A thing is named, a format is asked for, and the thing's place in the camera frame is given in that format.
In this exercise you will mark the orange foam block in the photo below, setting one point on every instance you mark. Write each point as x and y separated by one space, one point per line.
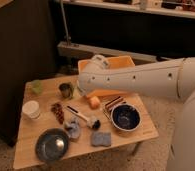
94 102

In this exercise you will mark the white paper cup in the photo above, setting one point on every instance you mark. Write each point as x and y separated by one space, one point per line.
31 109

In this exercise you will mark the white handled dish brush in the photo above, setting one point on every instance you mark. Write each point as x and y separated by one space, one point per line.
92 121

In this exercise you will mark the orange plastic bin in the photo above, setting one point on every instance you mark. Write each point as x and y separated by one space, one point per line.
114 63

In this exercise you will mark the grey metal shelf rail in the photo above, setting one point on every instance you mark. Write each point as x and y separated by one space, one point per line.
87 51

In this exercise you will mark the grey towel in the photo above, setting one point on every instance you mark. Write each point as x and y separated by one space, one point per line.
73 128

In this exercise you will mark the green plastic cup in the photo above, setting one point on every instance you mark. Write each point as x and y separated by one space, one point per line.
36 87

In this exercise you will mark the blue grey plate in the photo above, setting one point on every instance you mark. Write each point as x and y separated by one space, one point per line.
52 145

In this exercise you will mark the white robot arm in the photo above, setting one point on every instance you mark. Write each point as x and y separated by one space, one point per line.
172 78

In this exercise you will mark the striped rectangular block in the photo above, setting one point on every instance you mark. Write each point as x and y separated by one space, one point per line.
111 104

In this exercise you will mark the dark blue bowl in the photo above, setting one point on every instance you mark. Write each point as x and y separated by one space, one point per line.
125 117

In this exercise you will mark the dark metal cup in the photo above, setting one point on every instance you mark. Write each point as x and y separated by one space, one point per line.
66 90

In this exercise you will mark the blue sponge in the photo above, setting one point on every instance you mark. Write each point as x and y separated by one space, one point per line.
101 139

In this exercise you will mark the small wooden table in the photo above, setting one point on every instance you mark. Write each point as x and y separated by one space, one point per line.
30 130

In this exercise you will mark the dark cabinet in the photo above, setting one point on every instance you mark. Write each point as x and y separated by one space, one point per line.
27 52

